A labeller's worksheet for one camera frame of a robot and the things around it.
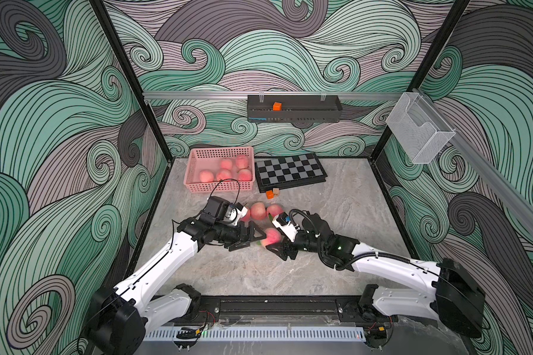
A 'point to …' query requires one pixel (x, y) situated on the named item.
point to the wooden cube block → (276, 191)
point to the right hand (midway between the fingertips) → (273, 237)
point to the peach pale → (257, 211)
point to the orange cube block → (269, 194)
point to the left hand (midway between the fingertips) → (258, 239)
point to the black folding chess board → (289, 171)
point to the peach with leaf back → (245, 175)
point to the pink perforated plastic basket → (220, 169)
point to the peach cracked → (272, 236)
